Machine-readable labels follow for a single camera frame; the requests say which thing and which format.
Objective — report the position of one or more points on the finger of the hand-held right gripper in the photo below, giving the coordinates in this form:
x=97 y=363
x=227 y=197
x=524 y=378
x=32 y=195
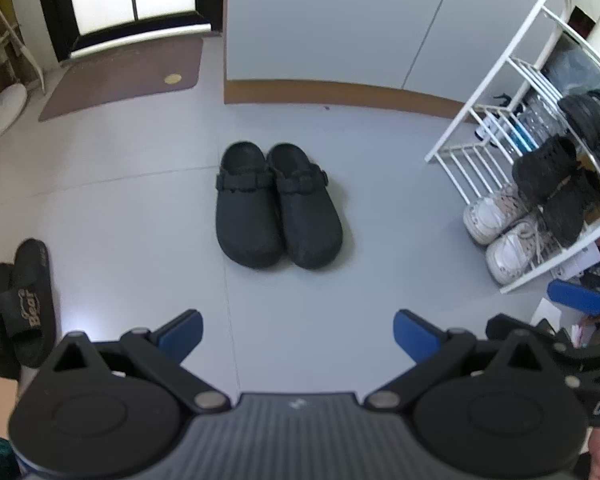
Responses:
x=577 y=297
x=505 y=324

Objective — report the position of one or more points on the white curved pipe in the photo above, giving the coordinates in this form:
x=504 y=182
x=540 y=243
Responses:
x=30 y=60

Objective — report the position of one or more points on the white lace-up sneaker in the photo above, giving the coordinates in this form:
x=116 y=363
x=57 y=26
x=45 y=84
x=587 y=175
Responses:
x=487 y=217
x=512 y=257

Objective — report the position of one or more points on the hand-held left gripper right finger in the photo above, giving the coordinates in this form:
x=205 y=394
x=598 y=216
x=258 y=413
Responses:
x=415 y=335

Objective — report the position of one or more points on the black lace-up sneaker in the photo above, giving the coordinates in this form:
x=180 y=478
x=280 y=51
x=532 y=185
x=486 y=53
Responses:
x=570 y=210
x=542 y=170

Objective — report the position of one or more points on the black framed glass door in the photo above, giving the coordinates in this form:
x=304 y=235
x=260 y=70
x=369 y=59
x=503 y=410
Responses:
x=55 y=10

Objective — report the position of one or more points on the dark grey buckle clog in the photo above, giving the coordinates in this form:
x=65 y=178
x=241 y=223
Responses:
x=247 y=225
x=312 y=230

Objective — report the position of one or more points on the clear plastic water bottle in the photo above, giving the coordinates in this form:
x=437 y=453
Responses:
x=535 y=120

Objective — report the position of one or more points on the dark brown labelled bottle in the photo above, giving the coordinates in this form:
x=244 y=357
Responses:
x=486 y=127

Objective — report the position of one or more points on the white paper sheet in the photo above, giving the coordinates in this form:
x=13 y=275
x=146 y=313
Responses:
x=545 y=310

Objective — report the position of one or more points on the brown door mat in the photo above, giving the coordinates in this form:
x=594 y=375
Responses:
x=120 y=75

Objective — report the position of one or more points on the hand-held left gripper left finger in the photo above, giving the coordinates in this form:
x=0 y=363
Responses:
x=180 y=335

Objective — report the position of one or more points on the white fan stand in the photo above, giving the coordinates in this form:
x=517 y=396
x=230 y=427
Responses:
x=5 y=110

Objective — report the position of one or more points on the grey plastic bag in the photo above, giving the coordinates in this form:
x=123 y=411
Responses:
x=575 y=70

